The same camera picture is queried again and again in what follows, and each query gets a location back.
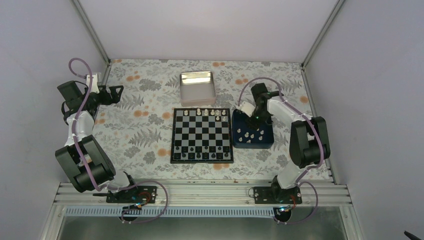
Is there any blue plastic piece tray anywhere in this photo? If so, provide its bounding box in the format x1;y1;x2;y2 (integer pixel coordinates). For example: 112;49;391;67
231;109;275;149

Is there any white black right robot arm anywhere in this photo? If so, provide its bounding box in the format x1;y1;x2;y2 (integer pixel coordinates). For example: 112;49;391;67
246;83;331;204

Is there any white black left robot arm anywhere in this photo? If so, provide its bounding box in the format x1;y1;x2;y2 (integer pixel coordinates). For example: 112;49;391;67
55;81;140;203

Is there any black silver chess board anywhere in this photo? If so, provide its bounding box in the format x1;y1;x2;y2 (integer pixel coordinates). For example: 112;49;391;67
170;108;234;164

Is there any black chess piece row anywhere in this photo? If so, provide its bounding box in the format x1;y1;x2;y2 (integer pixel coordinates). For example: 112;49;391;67
172;146;231;160

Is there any floral patterned table mat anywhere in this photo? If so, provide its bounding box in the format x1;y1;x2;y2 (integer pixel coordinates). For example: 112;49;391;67
93;59;311;181

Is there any pink metal tin box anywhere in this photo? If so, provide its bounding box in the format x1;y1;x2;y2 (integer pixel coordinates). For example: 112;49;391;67
179;71;217;107

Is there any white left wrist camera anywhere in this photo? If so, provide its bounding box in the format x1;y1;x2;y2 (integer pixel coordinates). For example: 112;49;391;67
85;72;101;94

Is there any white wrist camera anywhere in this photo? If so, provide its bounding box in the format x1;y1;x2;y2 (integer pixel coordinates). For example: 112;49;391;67
85;72;101;94
236;101;256;118

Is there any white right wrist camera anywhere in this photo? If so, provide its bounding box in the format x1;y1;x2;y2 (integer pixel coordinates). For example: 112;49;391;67
236;101;256;118

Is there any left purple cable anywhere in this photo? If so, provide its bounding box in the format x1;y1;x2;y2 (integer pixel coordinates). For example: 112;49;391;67
68;57;170;225

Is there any purple cable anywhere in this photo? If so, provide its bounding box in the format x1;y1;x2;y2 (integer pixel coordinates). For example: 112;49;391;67
237;77;327;225
68;57;170;225

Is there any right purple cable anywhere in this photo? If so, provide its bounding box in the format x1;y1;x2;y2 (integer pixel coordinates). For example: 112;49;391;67
237;77;327;225

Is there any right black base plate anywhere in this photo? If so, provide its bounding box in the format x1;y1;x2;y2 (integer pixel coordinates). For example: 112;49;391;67
253;186;303;205

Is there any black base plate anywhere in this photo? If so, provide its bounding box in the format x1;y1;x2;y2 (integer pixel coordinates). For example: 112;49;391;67
253;186;303;205
106;186;157;205

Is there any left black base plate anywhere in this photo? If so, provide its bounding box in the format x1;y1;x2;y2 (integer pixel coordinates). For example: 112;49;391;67
106;186;157;205

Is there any aluminium rail frame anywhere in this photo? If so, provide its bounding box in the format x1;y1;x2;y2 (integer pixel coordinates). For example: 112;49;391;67
53;180;353;207

